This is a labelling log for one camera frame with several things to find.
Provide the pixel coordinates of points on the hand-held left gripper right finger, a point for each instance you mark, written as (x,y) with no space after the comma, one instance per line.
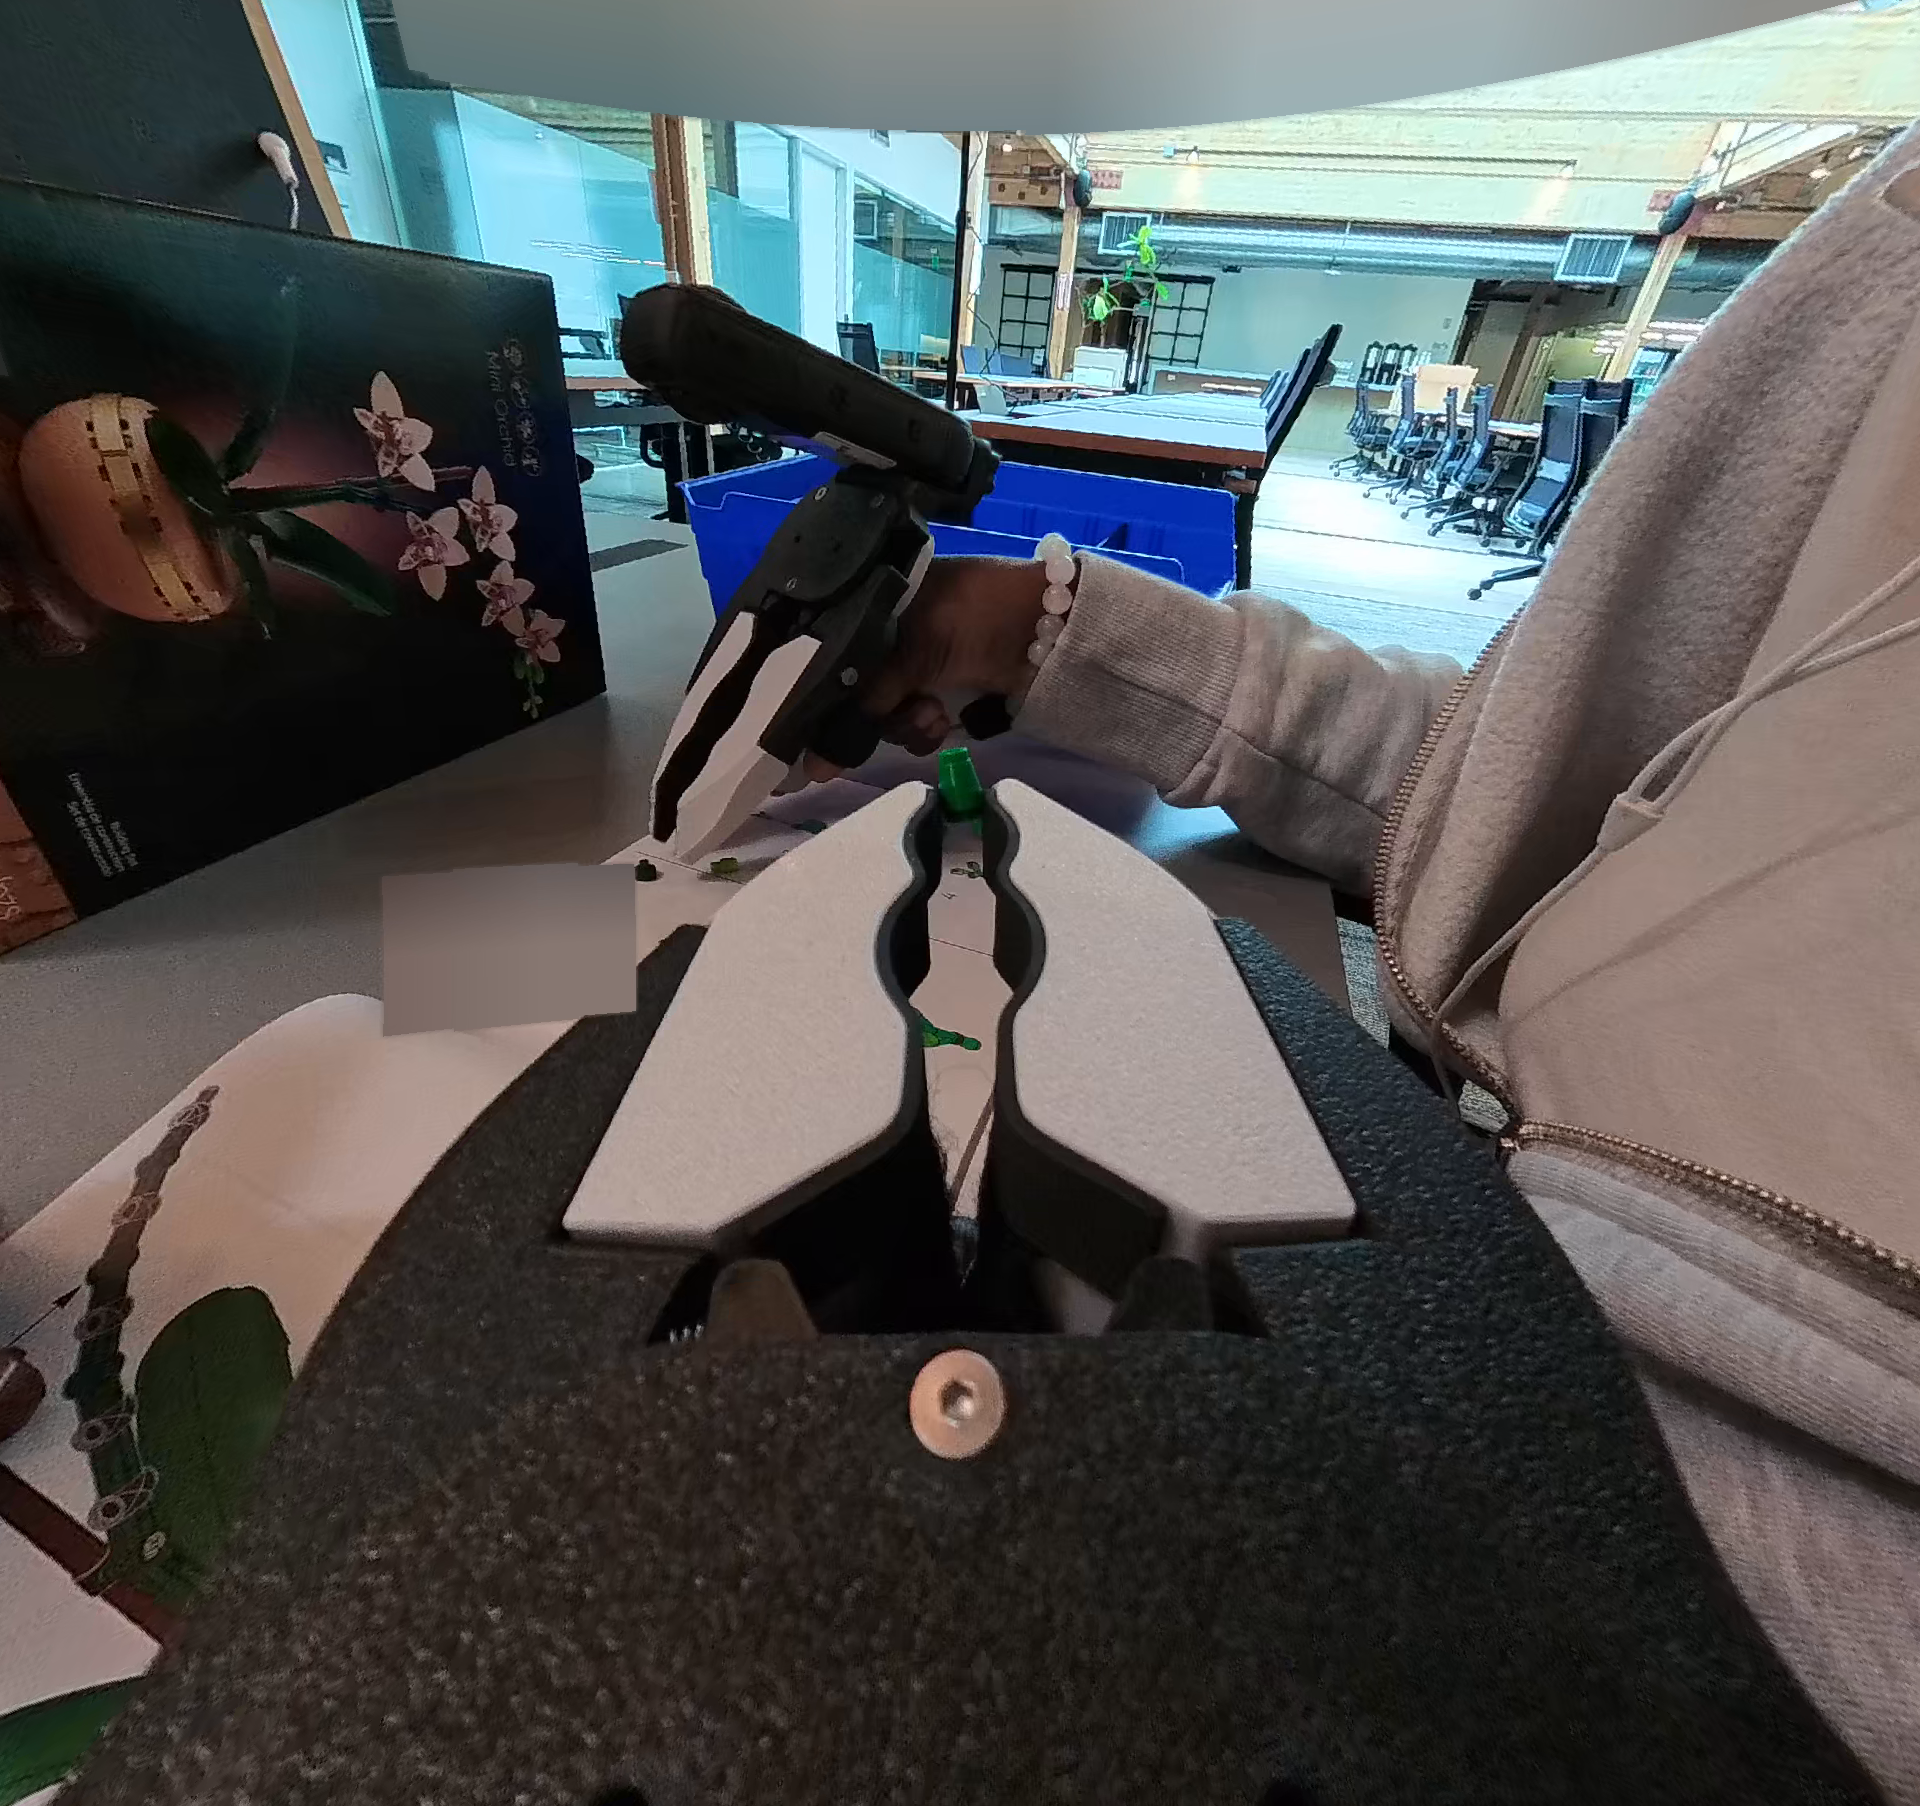
(1169,1040)

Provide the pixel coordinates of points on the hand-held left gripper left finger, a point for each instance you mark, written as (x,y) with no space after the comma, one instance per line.
(750,1040)

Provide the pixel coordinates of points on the person's right hand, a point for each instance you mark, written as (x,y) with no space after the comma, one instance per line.
(945,637)

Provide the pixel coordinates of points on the thin black stand pole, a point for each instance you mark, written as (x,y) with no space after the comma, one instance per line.
(961,260)

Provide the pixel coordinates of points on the row of black office chairs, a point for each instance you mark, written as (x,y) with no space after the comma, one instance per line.
(1501,456)

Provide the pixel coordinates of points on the hanging green plant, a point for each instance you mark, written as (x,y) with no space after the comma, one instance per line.
(1129,280)

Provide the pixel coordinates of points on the orchid print cardboard box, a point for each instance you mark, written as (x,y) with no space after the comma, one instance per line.
(301,561)

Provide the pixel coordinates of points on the long wooden office table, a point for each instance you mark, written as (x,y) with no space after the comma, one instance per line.
(1141,418)

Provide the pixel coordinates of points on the silver ceiling duct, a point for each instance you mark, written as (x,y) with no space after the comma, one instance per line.
(1351,251)

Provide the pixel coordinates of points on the brick instruction booklet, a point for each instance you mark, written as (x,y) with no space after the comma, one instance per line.
(301,1116)

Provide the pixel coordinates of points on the green brick stem piece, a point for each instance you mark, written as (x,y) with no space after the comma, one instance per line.
(960,787)

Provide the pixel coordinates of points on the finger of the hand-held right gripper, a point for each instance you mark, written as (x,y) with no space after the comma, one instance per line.
(701,704)
(750,770)

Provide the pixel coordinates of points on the large blue plastic bin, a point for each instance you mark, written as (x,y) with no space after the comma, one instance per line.
(1095,503)

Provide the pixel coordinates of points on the person's right forearm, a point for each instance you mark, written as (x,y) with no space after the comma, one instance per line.
(1201,696)

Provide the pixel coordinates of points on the high-backed black office chair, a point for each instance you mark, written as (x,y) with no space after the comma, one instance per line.
(1302,396)

